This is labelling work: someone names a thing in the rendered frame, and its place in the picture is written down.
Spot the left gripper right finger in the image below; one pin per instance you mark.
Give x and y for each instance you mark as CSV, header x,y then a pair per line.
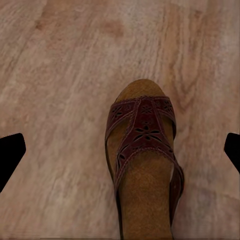
x,y
232,149

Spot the sandal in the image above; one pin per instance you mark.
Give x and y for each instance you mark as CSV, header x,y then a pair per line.
x,y
139,146

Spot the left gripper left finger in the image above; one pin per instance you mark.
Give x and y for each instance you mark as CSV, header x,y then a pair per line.
x,y
12,149

